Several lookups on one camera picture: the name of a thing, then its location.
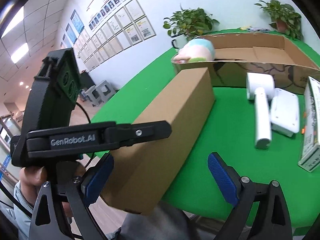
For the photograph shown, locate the blue wall posters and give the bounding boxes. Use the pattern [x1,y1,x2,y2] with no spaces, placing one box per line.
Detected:
[59,9,87,53]

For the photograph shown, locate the white plastic device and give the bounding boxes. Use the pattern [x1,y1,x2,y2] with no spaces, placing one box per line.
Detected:
[270,88,300,137]

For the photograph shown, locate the white enamel mug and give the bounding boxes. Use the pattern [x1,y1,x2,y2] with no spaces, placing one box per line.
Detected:
[171,34,188,50]

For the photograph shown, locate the white green medicine box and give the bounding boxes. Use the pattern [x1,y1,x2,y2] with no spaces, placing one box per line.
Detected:
[298,76,319,172]

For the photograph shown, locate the grey plastic stool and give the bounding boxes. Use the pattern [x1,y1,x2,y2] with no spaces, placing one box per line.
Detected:
[84,80,116,106]

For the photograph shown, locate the right potted green plant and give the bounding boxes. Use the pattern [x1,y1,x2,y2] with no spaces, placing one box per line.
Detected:
[254,0,304,41]

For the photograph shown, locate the colourful tissue packet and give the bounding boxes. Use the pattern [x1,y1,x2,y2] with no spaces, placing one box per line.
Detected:
[247,28,270,33]

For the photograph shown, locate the left potted green plant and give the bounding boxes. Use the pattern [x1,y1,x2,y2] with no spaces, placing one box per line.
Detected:
[163,7,220,41]

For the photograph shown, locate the large open cardboard tray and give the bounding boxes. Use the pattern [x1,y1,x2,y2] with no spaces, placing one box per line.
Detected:
[171,33,319,94]

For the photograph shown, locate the long brown cardboard box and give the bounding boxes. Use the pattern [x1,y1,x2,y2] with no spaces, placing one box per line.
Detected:
[100,67,217,216]

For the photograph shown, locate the white hair dryer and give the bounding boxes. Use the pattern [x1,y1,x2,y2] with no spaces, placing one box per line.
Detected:
[246,73,274,150]

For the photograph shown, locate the pink teal plush toy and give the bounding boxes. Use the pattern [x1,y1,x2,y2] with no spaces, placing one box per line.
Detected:
[172,38,216,64]

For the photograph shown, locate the green table cloth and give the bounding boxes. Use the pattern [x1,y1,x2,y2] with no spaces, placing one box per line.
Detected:
[91,38,319,228]

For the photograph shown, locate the framed certificates on wall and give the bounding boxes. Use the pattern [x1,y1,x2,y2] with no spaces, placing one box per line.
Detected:
[73,0,156,71]

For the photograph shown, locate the person's left hand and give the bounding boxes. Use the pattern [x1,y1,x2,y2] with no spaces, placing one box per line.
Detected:
[20,163,86,218]

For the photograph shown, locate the potted green plant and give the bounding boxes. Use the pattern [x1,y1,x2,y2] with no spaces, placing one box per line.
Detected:
[163,7,220,41]
[254,0,304,41]

